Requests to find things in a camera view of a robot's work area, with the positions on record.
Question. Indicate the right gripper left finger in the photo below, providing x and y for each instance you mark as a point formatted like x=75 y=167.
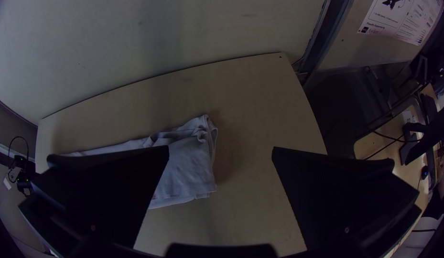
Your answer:
x=100 y=193

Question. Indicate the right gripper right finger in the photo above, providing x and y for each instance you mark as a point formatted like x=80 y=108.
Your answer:
x=343 y=200

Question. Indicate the light grey t-shirt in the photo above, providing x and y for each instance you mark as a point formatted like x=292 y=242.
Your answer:
x=189 y=161

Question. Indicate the pale wooden side table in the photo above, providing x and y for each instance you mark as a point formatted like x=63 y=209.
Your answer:
x=376 y=143

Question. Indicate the white wall poster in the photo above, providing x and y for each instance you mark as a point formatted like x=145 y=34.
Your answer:
x=404 y=19

